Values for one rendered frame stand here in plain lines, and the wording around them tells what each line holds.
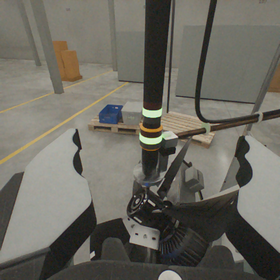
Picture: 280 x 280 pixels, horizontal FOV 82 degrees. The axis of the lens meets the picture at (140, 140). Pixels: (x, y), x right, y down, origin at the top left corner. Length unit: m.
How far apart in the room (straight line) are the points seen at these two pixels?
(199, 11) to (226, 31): 6.80
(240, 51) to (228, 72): 0.56
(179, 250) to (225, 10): 12.32
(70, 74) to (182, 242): 8.27
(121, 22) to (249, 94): 9.80
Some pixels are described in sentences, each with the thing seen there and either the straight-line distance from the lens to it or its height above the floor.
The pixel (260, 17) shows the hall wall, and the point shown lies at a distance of 12.82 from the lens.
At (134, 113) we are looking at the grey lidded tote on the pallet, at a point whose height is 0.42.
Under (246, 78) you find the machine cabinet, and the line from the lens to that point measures 6.02.
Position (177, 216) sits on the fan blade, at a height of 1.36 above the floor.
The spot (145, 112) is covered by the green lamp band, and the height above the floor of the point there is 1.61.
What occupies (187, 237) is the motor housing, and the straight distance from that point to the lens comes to 0.63.
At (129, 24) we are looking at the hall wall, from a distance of 13.15.
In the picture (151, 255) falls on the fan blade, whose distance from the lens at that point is 0.57.
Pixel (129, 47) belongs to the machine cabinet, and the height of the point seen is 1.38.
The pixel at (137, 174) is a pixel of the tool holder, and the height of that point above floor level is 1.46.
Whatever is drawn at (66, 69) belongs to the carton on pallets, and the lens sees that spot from 8.60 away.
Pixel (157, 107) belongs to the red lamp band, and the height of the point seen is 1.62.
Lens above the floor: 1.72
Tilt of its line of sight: 32 degrees down
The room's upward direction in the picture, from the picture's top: 1 degrees clockwise
